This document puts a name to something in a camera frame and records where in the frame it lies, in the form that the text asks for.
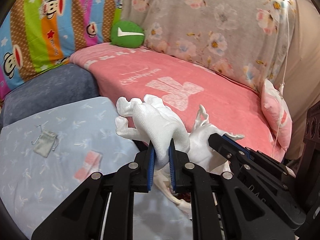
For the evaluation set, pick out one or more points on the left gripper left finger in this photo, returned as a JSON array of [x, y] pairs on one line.
[[102, 206]]

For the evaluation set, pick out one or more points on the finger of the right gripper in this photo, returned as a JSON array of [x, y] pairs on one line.
[[225, 147], [235, 141]]

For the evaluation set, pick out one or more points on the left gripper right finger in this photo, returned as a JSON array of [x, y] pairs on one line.
[[221, 206]]

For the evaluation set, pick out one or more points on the white glove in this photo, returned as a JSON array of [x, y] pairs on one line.
[[200, 152], [149, 120]]

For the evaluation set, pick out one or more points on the pink striped cloth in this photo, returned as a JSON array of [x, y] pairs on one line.
[[91, 164]]

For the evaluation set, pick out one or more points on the grey drawstring pouch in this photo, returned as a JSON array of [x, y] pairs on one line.
[[46, 142]]

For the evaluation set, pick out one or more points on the white lined trash bin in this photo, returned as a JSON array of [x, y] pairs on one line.
[[182, 200]]

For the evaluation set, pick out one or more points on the pink bed blanket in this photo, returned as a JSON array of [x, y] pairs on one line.
[[184, 87]]

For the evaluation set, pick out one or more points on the pink small pillow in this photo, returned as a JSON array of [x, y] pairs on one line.
[[277, 114]]

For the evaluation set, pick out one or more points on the light blue patterned sheet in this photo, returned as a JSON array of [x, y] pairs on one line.
[[33, 186]]

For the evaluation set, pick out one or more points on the grey floral quilt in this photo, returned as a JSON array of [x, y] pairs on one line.
[[244, 40]]

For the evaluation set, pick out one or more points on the blue-grey velvet cushion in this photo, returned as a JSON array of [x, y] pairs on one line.
[[65, 84]]

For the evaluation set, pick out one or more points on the green check mark cushion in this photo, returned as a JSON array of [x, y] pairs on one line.
[[127, 34]]

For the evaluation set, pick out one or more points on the colourful monkey print pillow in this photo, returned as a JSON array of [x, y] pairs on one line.
[[39, 35]]

